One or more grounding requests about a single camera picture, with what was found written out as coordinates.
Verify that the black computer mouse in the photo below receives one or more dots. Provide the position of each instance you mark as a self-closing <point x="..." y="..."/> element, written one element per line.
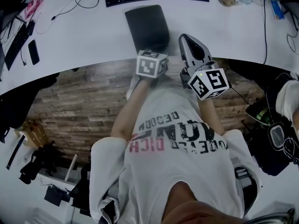
<point x="30" y="27"/>

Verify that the person's right forearm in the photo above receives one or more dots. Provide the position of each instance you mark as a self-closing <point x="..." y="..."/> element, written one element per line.
<point x="211" y="115"/>

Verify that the black smartphone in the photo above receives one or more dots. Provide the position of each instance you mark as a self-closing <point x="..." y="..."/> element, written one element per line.
<point x="33" y="52"/>

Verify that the pink snack packet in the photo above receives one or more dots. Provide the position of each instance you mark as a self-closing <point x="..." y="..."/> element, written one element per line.
<point x="34" y="4"/>

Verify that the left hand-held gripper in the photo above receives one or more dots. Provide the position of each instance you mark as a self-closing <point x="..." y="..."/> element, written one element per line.
<point x="149" y="65"/>

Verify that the long white and black bar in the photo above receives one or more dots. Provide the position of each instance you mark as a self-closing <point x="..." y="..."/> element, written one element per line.
<point x="15" y="151"/>

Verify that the blue packet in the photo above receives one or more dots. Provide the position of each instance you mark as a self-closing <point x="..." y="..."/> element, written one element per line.
<point x="277" y="9"/>

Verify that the black monitor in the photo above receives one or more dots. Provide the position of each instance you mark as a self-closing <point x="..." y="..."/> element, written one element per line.
<point x="7" y="10"/>

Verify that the person's left forearm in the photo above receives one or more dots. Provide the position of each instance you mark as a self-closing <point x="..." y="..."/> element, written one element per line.
<point x="130" y="108"/>

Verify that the white desk leg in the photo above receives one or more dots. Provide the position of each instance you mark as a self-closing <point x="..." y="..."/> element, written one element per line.
<point x="71" y="167"/>

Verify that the green and black bag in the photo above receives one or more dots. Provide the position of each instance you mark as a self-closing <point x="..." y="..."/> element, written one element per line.
<point x="261" y="114"/>

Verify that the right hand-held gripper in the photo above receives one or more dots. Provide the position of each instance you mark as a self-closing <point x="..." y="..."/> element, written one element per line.
<point x="208" y="85"/>

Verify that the person's grey trousers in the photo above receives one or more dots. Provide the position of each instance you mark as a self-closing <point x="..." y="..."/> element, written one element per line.
<point x="175" y="80"/>

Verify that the black rimmed oval device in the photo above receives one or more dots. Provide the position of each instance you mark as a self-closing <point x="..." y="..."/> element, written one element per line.
<point x="276" y="135"/>

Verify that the person's head and neck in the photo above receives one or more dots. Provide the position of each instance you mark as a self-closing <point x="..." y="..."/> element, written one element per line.
<point x="198" y="204"/>

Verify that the white printed t-shirt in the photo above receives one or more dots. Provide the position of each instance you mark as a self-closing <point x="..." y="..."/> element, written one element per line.
<point x="177" y="171"/>

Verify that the black mouse pad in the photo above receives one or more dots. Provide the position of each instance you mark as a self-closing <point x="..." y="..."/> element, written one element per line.
<point x="147" y="24"/>

